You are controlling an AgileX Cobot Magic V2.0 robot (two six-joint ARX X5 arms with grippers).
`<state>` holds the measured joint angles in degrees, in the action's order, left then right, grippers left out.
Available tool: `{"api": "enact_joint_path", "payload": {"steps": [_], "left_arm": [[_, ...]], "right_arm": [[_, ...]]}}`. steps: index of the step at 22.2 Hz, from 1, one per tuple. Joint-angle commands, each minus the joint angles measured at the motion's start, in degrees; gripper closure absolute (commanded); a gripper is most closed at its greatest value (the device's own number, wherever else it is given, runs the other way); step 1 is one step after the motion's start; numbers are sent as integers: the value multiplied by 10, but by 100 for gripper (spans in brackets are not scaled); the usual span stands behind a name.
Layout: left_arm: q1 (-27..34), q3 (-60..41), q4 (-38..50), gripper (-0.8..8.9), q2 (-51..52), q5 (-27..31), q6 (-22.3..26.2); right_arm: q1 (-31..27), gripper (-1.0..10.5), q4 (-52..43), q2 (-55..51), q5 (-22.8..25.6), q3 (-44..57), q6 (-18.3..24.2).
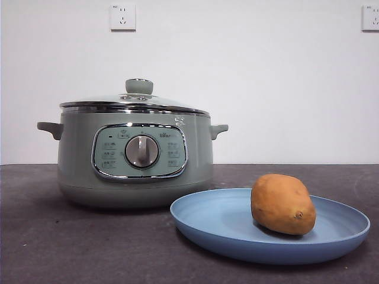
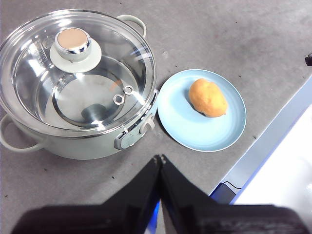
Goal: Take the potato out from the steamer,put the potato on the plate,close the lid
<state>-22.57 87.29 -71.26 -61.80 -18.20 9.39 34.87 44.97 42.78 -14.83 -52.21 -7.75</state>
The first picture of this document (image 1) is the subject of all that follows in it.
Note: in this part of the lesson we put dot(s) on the white wall socket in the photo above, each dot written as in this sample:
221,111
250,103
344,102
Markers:
371,18
123,17

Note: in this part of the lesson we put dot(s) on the pale green electric steamer pot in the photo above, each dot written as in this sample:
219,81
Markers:
77,154

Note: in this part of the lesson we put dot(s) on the brown potato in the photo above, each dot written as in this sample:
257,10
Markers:
278,204

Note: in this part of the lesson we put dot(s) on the blue round plate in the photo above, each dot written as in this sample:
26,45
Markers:
213,225

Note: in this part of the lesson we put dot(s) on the glass lid with green knob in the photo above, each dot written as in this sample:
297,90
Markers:
139,85

